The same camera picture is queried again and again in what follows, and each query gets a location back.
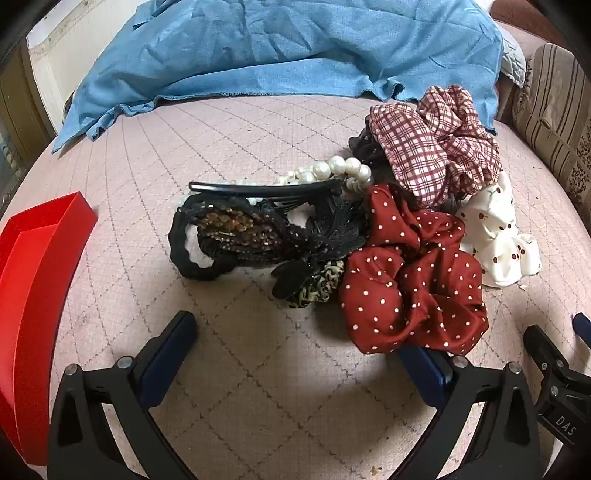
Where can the black lace bow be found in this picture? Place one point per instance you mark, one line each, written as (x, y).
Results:
(332, 230)

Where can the red box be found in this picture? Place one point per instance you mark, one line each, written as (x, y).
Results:
(41, 286)

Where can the black tulle scrunchie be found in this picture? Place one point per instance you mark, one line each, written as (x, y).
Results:
(364, 147)

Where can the striped pillow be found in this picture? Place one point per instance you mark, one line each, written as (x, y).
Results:
(554, 115)

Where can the leopard print scrunchie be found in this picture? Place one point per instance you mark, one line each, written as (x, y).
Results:
(318, 286)

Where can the red polka dot scrunchie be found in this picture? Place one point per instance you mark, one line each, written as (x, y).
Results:
(406, 277)

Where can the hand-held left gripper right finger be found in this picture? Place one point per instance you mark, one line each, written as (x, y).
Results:
(422, 369)

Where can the red plaid scrunchie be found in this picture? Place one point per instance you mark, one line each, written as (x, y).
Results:
(429, 143)

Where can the black hair clip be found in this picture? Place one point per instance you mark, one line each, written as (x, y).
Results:
(258, 188)

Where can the white cherry print scrunchie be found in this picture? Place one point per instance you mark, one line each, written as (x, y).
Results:
(494, 230)

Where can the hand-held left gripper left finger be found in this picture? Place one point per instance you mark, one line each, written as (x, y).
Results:
(167, 364)

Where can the brown beaded hair accessory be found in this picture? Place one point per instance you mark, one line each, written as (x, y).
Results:
(231, 226)

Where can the grey quilted cloth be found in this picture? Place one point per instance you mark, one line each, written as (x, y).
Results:
(513, 64)

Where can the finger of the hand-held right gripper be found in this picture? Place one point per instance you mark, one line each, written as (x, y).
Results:
(545, 346)
(582, 325)

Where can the blue cloth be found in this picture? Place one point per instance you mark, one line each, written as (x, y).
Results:
(286, 50)

